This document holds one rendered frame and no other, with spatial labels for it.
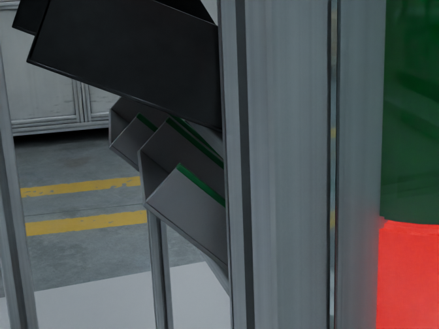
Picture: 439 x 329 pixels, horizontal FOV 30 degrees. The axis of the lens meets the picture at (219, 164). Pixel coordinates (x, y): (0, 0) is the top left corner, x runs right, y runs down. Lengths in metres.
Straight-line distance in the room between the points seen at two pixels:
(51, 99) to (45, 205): 0.93
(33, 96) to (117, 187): 0.89
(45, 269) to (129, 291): 2.05
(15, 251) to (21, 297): 0.04
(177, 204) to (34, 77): 3.95
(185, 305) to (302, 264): 0.98
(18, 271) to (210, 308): 0.57
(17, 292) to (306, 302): 0.45
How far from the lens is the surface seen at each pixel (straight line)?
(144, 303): 1.16
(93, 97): 4.60
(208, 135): 0.66
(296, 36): 0.15
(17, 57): 4.55
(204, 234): 0.65
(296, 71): 0.16
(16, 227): 0.58
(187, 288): 1.19
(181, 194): 0.64
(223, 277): 0.68
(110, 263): 3.22
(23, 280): 0.60
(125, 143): 0.78
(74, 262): 3.26
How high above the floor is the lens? 1.43
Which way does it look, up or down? 20 degrees down
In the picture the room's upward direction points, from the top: 3 degrees counter-clockwise
